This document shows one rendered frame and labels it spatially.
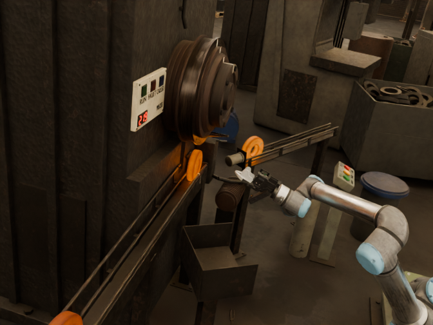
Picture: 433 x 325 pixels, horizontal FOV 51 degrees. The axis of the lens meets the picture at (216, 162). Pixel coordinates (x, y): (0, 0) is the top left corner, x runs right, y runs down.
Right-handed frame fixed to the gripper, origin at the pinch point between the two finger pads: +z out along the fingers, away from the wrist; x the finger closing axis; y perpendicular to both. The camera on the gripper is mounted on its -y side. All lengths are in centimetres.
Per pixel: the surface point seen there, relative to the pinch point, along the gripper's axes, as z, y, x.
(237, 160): 3.6, -8.6, -30.3
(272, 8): 52, 33, -274
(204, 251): -4.6, -13.2, 45.6
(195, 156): 20.6, -0.8, 4.1
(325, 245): -69, -44, -60
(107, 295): 16, -20, 82
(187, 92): 32, 33, 25
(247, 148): 1.9, -2.3, -36.1
